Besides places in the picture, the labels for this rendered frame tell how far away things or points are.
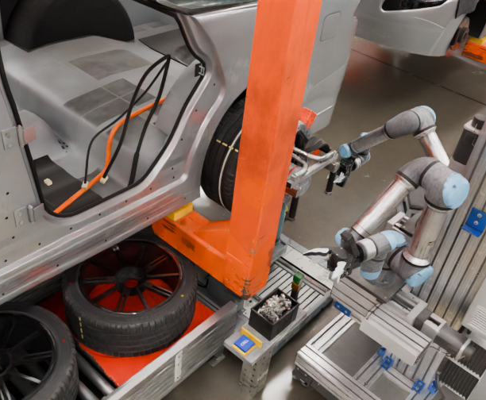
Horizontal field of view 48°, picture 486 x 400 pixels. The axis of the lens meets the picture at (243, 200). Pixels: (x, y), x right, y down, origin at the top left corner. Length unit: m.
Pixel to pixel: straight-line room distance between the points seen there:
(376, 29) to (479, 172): 3.08
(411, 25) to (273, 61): 3.19
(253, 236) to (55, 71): 1.68
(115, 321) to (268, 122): 1.15
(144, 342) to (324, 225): 1.86
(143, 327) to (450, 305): 1.36
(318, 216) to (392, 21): 1.90
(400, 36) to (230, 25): 2.81
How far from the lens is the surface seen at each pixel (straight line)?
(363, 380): 2.87
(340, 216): 4.14
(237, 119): 2.79
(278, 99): 2.00
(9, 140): 1.99
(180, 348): 2.61
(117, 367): 2.71
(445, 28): 5.20
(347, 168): 3.01
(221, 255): 2.62
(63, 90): 3.25
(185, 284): 2.72
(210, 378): 3.00
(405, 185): 2.12
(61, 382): 2.41
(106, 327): 2.57
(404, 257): 2.28
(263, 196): 2.23
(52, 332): 2.57
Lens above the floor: 2.47
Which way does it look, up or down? 37 degrees down
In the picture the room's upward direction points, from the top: 8 degrees clockwise
